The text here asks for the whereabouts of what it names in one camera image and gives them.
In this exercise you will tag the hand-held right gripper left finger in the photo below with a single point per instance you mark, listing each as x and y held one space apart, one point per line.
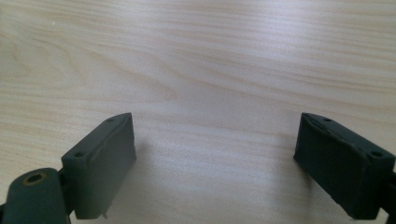
99 165

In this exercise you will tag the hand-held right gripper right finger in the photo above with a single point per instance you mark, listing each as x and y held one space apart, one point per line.
342 168

